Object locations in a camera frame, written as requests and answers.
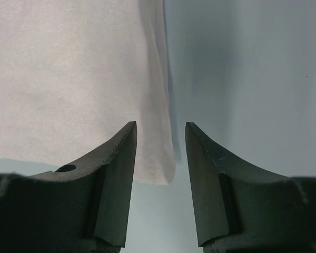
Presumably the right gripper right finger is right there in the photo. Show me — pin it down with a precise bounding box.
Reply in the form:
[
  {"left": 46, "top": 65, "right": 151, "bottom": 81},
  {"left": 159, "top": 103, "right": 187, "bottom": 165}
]
[{"left": 185, "top": 122, "right": 316, "bottom": 252}]

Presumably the white towel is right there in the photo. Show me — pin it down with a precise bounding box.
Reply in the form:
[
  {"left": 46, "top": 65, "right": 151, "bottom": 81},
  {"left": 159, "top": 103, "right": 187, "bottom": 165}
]
[{"left": 0, "top": 1, "right": 175, "bottom": 185}]

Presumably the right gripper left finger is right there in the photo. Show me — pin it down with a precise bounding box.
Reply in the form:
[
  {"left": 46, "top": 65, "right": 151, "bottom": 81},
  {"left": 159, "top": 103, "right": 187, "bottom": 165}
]
[{"left": 0, "top": 122, "right": 137, "bottom": 252}]

